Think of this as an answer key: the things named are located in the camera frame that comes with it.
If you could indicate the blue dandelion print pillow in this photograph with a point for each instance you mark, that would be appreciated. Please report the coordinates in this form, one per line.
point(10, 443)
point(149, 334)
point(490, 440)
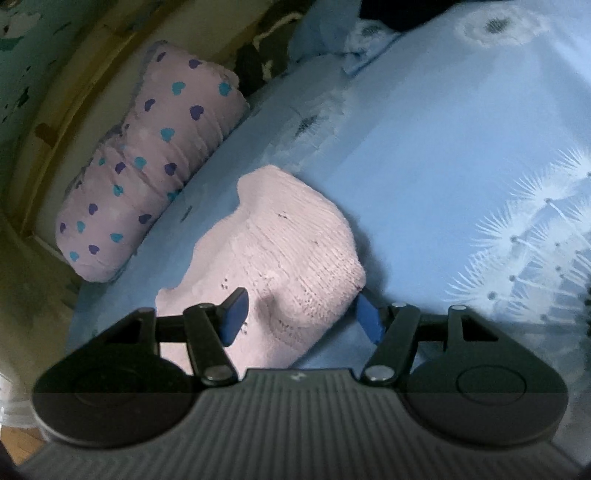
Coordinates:
point(332, 37)

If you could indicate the black cloth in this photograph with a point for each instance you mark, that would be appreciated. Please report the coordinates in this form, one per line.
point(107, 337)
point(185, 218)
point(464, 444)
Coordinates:
point(392, 11)

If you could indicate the wooden bed frame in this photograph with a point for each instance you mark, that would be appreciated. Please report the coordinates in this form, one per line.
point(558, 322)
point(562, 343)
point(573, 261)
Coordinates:
point(87, 101)

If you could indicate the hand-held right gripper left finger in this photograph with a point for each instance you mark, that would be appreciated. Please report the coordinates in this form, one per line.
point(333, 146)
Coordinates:
point(233, 318)

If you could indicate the pink knitted sweater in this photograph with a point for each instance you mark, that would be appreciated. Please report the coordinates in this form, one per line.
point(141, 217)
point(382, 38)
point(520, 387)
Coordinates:
point(286, 240)

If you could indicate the camouflage cloth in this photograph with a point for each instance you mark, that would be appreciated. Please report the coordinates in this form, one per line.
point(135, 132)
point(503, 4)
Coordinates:
point(258, 60)

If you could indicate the pink heart print pillow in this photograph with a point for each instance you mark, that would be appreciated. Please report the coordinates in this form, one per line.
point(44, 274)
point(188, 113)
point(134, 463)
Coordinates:
point(152, 152)

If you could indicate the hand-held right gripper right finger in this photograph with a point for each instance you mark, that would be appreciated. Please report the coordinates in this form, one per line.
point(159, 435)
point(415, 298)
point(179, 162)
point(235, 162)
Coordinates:
point(369, 318)

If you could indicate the blue dandelion print bed sheet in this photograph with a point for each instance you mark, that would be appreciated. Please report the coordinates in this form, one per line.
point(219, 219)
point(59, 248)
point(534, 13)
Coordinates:
point(438, 161)

